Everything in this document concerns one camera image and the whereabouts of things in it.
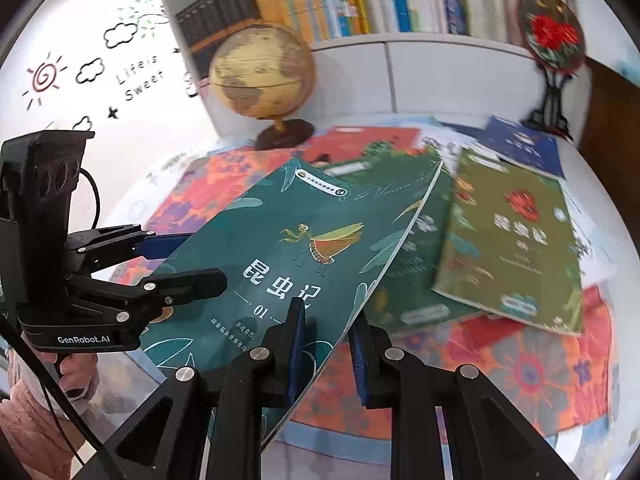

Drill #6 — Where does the teal insect book 01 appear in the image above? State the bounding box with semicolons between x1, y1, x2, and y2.
141;153;444;387

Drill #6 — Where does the person's left hand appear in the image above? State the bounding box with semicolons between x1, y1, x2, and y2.
36;351;98;399

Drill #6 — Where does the dark green insect book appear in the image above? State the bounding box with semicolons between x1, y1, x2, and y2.
319;142;490;334

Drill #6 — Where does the floral orange tablecloth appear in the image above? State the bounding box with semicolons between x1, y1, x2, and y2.
146;148;618;440

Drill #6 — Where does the olive green insect book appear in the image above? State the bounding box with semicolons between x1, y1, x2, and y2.
433;148;584;335

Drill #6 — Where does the black book set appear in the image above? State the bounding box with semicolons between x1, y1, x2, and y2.
176;0;262;79

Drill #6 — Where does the antique yellow globe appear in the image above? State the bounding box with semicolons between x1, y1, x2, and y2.
209;23;316;151

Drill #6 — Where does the red orange cover book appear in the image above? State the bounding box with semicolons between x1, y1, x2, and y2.
300;126;421;166

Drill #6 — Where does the dark blue book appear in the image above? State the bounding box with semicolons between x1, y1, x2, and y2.
476;116;565;180

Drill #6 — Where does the white bookshelf cabinet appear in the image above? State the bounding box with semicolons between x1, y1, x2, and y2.
146;0;591;141

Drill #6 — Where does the embroidered fan on stand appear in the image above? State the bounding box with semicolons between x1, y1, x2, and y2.
516;0;586;141

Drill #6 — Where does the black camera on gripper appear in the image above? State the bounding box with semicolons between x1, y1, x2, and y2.
1;130;94;237

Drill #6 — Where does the black cable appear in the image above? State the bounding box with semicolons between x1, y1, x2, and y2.
0;167;101;480

